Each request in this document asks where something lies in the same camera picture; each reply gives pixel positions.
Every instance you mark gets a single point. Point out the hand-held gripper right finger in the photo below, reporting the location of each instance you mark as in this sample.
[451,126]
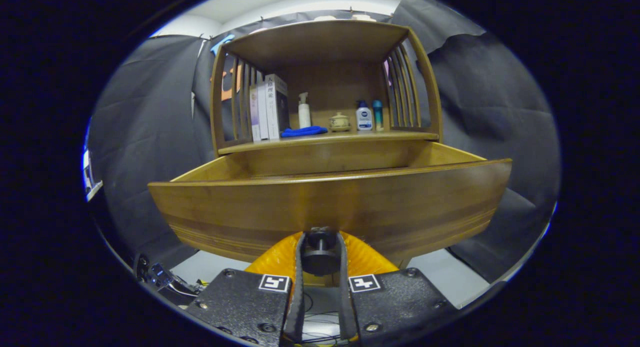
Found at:
[348,312]

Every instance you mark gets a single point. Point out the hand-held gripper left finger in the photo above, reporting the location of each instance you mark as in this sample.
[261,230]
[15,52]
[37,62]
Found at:
[296,312]

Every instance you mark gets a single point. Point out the wooden drawer with black knob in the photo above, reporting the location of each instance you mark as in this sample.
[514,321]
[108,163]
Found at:
[325,202]

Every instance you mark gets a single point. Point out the wooden countertop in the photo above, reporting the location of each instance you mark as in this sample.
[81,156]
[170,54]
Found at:
[350,135]

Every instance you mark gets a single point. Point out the wooden cabinet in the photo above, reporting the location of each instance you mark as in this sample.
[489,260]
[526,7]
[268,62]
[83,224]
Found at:
[330,87]

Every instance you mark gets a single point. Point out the black electronic device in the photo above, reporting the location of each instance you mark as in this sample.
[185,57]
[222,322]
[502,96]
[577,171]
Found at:
[160,276]

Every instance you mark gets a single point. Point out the blue folded cloth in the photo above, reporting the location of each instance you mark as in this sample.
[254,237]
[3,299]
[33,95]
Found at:
[300,132]

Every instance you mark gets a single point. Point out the cream tea saucer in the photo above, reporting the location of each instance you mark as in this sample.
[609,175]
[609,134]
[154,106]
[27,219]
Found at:
[340,130]

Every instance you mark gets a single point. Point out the cream lidded tea cup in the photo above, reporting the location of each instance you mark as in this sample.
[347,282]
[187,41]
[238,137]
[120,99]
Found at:
[339,121]

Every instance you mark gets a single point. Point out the white lotion bottle blue cap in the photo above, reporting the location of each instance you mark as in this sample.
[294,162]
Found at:
[364,121]

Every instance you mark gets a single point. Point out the white pump bottle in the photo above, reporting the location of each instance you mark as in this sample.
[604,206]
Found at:
[304,117]

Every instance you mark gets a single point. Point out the teal slim bottle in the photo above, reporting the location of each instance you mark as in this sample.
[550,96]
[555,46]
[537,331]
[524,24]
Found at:
[378,117]

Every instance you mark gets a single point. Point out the thin pale purple book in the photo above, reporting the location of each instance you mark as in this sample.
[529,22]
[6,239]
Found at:
[254,114]

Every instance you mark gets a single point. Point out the thin white book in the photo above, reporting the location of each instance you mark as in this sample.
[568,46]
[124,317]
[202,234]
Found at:
[263,112]

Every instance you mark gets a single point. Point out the thick book with portrait cover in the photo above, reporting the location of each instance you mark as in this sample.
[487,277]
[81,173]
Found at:
[272,107]

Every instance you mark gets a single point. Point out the white and blue object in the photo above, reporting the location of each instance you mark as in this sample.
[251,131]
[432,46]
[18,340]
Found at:
[89,177]

